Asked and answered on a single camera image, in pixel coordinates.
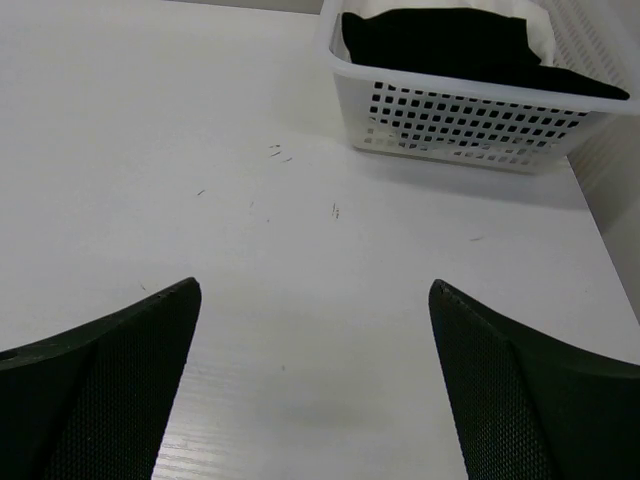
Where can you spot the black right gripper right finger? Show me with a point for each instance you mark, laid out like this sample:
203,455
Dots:
528,406

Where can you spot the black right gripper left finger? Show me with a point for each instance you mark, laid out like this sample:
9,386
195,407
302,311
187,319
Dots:
93,402

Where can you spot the black skirt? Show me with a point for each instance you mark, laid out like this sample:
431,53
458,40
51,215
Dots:
463,43

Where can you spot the white perforated plastic basket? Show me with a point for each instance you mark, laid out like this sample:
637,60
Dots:
480,124

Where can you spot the white skirt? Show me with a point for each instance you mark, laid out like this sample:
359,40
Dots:
540,34

